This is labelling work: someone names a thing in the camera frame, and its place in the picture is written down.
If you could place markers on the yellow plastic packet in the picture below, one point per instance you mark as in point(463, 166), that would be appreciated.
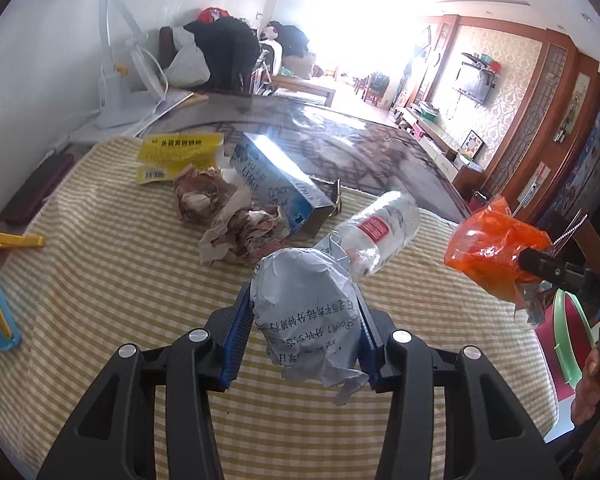
point(180, 150)

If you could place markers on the framed patchwork picture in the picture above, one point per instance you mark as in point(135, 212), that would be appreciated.
point(472, 145)

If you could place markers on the red bag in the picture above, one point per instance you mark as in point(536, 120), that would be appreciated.
point(212, 14)

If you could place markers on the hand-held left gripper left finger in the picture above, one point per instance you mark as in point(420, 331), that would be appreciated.
point(235, 340)

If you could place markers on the magazine rack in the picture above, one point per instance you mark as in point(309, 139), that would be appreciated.
point(265, 72)

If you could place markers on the red bin green rim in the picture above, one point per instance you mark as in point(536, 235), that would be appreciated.
point(575, 330)

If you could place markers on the person's right hand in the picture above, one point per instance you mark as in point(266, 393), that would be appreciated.
point(587, 390)

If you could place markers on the yellow plastic clip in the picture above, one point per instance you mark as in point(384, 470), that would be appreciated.
point(15, 239)

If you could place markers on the long wall scroll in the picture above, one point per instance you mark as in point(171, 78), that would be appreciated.
point(575, 105)

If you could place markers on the grey paper ball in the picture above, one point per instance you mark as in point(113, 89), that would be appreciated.
point(305, 310)

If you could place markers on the wooden television cabinet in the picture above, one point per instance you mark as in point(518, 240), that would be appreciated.
point(440, 135)

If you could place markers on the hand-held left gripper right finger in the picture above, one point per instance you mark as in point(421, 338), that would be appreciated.
point(372, 355)

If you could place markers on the black clothing pile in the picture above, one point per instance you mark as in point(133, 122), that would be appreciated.
point(292, 40)

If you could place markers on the white towel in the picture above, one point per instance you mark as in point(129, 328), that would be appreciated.
point(276, 54)

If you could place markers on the colourful wall posters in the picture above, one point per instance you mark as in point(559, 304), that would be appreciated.
point(590, 160)

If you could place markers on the clear plastic bottle red label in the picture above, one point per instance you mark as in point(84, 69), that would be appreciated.
point(380, 230)

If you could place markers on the wooden sofa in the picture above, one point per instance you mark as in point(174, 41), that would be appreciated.
point(305, 91)

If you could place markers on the beaded metal rod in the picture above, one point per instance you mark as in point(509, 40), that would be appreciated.
point(572, 230)

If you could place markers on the panda plush toy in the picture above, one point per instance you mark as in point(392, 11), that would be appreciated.
point(269, 32)

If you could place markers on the blue white carton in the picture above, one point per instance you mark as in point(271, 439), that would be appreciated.
point(275, 185)

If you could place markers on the small red waste bin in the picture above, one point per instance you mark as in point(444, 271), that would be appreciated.
point(476, 201)

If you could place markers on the black jacket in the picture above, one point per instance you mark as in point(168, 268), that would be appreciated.
point(230, 50)

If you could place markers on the wall television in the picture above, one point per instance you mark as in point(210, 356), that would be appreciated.
point(480, 85)

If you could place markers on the wooden dining chair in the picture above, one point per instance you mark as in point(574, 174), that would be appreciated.
point(372, 92)

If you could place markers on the white plastic bag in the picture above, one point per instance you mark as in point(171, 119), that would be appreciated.
point(187, 67)

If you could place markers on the brown paper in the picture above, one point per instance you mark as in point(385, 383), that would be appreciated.
point(200, 195)
point(245, 235)

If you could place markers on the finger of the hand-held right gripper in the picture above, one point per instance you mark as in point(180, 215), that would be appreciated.
point(550, 270)

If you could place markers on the stack of papers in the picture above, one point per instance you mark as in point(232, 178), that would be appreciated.
point(175, 102)

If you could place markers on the dark wooden chair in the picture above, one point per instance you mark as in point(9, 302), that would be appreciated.
point(166, 42)

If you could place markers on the white desk fan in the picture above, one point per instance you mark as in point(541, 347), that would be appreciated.
point(112, 100)

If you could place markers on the wall shelf with items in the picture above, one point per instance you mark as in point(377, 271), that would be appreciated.
point(482, 60)

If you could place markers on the red white wall calendar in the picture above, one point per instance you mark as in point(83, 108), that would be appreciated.
point(532, 185)

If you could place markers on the patterned table cover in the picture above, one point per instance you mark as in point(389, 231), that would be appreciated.
point(370, 160)

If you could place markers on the orange snack wrapper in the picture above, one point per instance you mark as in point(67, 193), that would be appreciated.
point(485, 250)

